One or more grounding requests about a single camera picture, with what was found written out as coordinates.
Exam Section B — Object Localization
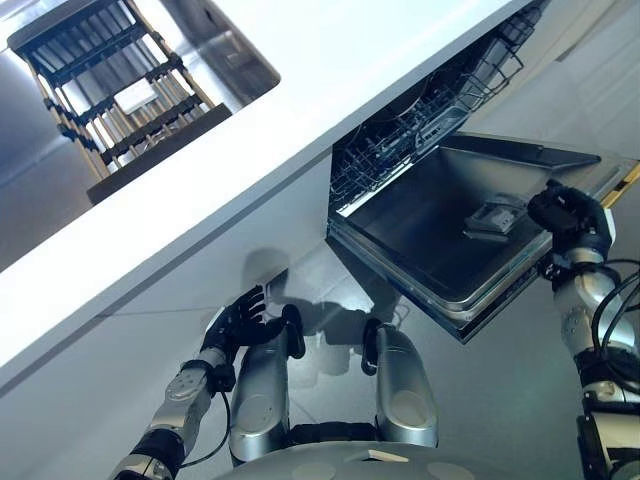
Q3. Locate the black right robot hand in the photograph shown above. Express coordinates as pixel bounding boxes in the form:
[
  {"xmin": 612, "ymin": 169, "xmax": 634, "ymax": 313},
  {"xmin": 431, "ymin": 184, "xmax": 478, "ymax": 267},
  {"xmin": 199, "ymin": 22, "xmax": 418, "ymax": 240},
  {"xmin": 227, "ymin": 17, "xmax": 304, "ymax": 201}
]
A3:
[{"xmin": 526, "ymin": 180, "xmax": 618, "ymax": 254}]

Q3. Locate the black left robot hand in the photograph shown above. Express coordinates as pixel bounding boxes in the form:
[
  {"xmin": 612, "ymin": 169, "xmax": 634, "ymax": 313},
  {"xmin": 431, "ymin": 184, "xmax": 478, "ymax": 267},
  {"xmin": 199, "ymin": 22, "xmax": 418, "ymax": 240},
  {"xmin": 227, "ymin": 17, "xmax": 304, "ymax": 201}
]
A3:
[{"xmin": 201, "ymin": 284, "xmax": 288, "ymax": 363}]

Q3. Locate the steel dishwasher door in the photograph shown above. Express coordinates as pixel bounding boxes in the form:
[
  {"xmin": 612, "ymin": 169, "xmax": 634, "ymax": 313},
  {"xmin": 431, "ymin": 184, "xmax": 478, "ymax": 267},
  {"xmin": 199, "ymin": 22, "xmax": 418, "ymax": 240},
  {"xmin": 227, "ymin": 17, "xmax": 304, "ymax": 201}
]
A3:
[{"xmin": 325, "ymin": 130, "xmax": 602, "ymax": 345}]

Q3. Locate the yellow strip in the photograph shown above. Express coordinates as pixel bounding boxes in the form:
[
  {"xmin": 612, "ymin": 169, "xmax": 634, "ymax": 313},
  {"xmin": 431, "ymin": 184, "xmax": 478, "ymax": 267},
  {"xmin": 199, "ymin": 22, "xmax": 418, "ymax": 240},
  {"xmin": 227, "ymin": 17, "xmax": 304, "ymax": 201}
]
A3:
[{"xmin": 599, "ymin": 172, "xmax": 640, "ymax": 207}]

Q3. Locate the silver left robot leg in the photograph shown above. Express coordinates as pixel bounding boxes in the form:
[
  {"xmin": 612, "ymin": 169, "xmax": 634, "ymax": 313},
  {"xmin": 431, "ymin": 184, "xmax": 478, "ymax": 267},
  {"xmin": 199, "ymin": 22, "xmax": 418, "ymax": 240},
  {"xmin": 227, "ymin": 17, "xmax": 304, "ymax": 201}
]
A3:
[{"xmin": 228, "ymin": 303, "xmax": 307, "ymax": 464}]

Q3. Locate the silver robot leg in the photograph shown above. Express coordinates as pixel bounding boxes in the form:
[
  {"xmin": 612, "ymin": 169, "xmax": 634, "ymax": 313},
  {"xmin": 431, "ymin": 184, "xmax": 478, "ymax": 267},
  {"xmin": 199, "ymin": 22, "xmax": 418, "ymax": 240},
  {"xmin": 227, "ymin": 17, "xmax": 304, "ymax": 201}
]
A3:
[
  {"xmin": 228, "ymin": 303, "xmax": 307, "ymax": 464},
  {"xmin": 360, "ymin": 317, "xmax": 441, "ymax": 449}
]

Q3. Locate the grey detergent dispenser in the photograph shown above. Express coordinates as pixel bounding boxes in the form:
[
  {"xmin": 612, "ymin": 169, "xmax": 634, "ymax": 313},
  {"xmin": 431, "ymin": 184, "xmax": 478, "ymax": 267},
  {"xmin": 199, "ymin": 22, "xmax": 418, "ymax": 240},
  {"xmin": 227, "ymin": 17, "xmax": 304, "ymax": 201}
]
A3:
[{"xmin": 461, "ymin": 198, "xmax": 527, "ymax": 245}]

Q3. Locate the silver robot torso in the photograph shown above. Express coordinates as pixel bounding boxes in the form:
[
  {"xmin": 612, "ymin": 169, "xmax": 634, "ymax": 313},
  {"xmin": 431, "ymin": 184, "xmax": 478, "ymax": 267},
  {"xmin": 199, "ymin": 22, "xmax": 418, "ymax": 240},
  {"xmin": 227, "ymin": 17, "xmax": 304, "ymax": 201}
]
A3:
[{"xmin": 213, "ymin": 422, "xmax": 502, "ymax": 480}]

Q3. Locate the silver right robot leg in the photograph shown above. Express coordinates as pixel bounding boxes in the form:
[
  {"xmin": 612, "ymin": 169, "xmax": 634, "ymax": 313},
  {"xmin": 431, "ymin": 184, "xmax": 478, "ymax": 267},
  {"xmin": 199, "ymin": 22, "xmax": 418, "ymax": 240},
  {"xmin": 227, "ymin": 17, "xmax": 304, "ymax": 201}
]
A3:
[{"xmin": 360, "ymin": 317, "xmax": 441, "ymax": 449}]

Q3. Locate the white plate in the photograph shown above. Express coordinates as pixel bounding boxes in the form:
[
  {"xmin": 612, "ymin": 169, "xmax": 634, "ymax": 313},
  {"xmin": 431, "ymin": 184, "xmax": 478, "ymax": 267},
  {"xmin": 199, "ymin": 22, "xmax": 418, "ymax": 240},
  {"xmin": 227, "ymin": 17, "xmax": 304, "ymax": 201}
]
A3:
[{"xmin": 113, "ymin": 77, "xmax": 162, "ymax": 117}]

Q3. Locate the roll-up dish drying rack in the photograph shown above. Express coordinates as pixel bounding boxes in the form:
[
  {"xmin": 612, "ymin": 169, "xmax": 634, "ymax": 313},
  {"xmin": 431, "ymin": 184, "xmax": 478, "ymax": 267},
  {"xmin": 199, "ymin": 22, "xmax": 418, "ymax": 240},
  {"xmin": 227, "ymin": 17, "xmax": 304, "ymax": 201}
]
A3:
[{"xmin": 6, "ymin": 0, "xmax": 234, "ymax": 206}]

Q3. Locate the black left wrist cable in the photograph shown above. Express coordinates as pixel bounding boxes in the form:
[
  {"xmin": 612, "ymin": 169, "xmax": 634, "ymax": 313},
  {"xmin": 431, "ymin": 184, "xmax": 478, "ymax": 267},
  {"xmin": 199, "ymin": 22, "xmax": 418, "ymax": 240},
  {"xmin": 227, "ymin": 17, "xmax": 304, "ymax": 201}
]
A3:
[{"xmin": 178, "ymin": 367, "xmax": 236, "ymax": 470}]

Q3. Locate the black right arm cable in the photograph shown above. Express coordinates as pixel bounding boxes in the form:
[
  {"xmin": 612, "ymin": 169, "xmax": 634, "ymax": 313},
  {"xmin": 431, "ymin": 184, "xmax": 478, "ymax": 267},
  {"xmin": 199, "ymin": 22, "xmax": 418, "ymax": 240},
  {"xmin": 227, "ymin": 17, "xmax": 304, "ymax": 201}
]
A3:
[{"xmin": 588, "ymin": 258, "xmax": 640, "ymax": 406}]

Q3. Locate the wire dishwasher rack with tines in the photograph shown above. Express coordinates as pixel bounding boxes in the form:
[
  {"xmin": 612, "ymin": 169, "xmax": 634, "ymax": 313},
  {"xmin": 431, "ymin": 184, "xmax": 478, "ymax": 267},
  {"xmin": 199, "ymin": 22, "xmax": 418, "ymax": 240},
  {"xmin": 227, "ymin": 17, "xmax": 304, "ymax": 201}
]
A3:
[{"xmin": 330, "ymin": 74, "xmax": 474, "ymax": 204}]

